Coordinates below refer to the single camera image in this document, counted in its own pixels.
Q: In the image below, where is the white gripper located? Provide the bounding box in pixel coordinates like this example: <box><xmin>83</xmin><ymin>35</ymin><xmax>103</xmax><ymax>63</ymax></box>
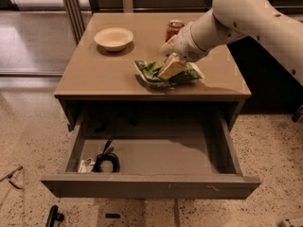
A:
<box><xmin>157</xmin><ymin>22</ymin><xmax>208</xmax><ymax>80</ymax></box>

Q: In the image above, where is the green jalapeno chip bag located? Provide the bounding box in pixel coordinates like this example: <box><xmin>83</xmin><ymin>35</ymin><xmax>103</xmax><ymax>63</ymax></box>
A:
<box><xmin>134</xmin><ymin>61</ymin><xmax>205</xmax><ymax>88</ymax></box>

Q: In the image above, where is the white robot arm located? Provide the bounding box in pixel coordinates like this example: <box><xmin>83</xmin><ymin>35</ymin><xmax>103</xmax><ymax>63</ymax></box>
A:
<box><xmin>158</xmin><ymin>0</ymin><xmax>303</xmax><ymax>84</ymax></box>

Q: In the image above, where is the grey cabinet with counter top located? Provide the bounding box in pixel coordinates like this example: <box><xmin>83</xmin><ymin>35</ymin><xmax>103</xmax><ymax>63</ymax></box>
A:
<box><xmin>54</xmin><ymin>13</ymin><xmax>251</xmax><ymax>126</ymax></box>

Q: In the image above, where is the open grey top drawer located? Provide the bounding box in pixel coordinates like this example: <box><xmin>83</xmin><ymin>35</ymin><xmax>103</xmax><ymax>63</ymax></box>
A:
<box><xmin>41</xmin><ymin>110</ymin><xmax>260</xmax><ymax>199</ymax></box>

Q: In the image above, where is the orange soda can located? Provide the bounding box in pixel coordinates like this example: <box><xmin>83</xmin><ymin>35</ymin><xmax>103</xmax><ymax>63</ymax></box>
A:
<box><xmin>166</xmin><ymin>20</ymin><xmax>185</xmax><ymax>41</ymax></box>

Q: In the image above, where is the white paper bowl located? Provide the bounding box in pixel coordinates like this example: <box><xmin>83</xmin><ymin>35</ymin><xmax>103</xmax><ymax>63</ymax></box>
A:
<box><xmin>94</xmin><ymin>27</ymin><xmax>134</xmax><ymax>52</ymax></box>

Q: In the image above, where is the small white packet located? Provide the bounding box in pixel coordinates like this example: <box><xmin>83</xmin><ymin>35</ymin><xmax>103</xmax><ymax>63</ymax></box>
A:
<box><xmin>78</xmin><ymin>158</ymin><xmax>96</xmax><ymax>173</ymax></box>

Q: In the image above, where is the black tool on floor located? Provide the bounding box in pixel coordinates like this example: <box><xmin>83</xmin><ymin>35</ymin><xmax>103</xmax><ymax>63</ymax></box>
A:
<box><xmin>45</xmin><ymin>205</ymin><xmax>64</xmax><ymax>227</ymax></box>

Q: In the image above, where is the coiled black cable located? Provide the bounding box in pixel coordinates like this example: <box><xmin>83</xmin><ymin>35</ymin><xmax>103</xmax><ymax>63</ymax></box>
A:
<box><xmin>92</xmin><ymin>137</ymin><xmax>121</xmax><ymax>174</ymax></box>

